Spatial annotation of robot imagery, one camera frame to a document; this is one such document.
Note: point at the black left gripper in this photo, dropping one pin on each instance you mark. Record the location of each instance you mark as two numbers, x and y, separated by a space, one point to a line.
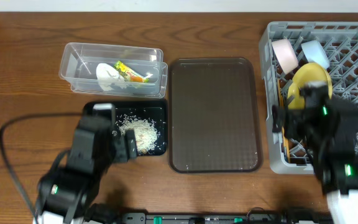
117 143

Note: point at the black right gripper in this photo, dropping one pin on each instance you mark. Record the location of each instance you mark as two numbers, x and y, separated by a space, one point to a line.
291 121

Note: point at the yellow plate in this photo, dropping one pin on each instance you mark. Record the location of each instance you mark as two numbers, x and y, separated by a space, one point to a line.
310 72

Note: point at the rice food scraps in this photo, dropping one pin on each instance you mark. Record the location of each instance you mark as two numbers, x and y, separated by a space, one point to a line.
146 134

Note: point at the pink white bowl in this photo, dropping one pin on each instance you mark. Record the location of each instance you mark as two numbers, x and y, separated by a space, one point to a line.
285 55

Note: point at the light blue bowl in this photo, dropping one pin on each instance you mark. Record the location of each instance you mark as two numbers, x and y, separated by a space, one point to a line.
315 53

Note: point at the white napkin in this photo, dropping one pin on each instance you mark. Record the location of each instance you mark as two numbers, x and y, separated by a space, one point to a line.
108 77

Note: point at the yellow green snack wrapper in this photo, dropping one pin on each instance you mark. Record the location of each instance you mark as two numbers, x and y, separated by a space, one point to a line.
129 74

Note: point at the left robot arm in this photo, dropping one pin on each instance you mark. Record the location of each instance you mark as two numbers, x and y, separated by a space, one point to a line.
68 189

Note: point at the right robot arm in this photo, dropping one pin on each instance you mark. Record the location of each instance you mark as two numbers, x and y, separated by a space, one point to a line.
328 125

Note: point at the black waste tray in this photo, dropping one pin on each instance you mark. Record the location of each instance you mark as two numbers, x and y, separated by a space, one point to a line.
149 109

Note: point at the clear plastic waste bin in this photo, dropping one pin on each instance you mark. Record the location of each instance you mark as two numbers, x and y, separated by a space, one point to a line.
79 62

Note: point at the grey dishwasher rack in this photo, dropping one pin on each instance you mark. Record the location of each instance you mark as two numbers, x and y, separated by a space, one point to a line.
338 39

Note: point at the brown serving tray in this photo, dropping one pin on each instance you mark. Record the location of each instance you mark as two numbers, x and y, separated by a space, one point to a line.
213 116

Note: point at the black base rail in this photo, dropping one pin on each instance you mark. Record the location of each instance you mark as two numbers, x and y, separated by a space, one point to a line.
197 218

